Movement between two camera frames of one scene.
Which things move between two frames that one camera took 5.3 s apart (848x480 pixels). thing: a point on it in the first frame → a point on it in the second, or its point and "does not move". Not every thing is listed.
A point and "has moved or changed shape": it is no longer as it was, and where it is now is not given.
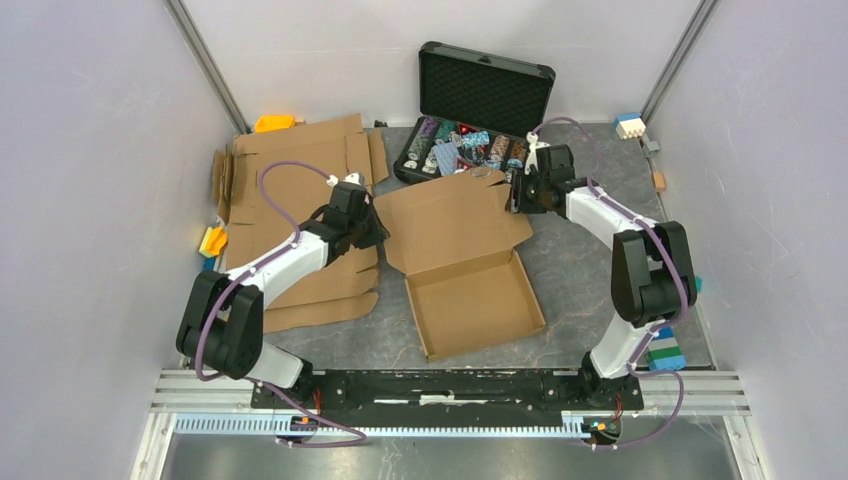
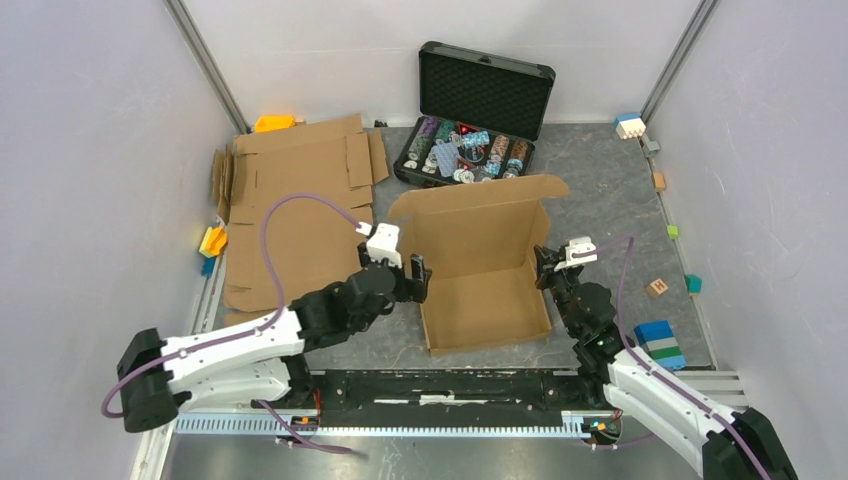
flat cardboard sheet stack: (272, 182) does not move
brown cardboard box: (452, 239) has moved or changed shape
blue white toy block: (630, 125) does not move
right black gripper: (517, 201) → (545, 262)
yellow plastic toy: (267, 123) does not move
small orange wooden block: (659, 181) does not move
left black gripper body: (366, 230) → (401, 290)
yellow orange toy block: (213, 241) does not move
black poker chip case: (477, 111) does not move
